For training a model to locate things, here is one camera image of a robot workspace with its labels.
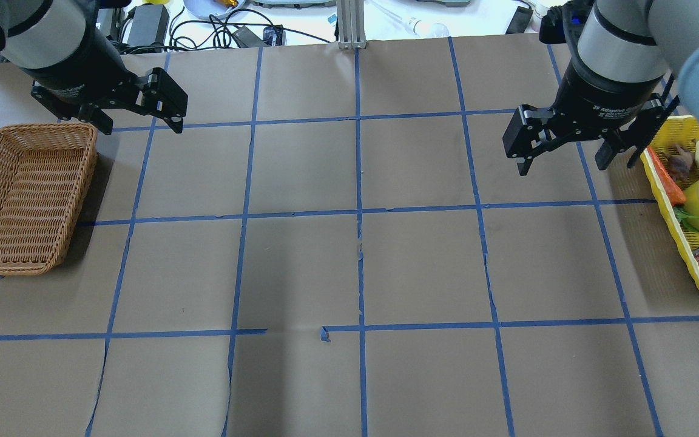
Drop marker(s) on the aluminium frame post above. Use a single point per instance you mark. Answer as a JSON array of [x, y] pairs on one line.
[[351, 24]]

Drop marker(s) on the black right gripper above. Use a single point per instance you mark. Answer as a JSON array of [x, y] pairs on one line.
[[605, 98]]

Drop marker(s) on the black power adapter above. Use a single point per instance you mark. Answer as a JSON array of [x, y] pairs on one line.
[[147, 30]]

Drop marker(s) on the yellow plastic basket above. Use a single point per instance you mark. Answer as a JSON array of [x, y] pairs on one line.
[[685, 131]]

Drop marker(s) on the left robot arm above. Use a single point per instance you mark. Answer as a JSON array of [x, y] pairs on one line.
[[36, 34]]

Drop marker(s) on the brown wicker basket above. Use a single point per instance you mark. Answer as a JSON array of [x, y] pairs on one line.
[[45, 173]]

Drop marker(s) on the toy carrot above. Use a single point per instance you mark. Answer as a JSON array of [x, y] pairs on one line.
[[674, 193]]

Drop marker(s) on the brown toy piece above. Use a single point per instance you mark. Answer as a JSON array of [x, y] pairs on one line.
[[680, 163]]

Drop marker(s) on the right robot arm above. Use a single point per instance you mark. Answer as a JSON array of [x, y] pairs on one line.
[[631, 63]]

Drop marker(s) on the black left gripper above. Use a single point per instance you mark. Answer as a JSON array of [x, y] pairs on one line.
[[78, 68]]

